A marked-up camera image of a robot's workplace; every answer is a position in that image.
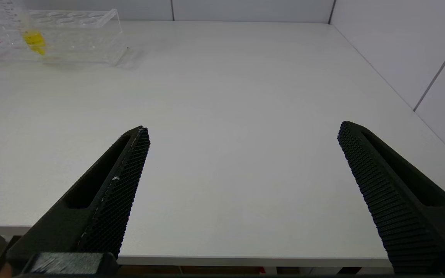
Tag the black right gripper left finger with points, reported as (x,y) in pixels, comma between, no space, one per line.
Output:
(110,208)

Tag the clear acrylic tube rack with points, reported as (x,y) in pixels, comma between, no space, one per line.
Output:
(91,38)

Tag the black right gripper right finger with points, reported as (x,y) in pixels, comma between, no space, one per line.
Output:
(392,208)

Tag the test tube with yellow pigment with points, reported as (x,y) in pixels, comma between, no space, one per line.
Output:
(34,40)

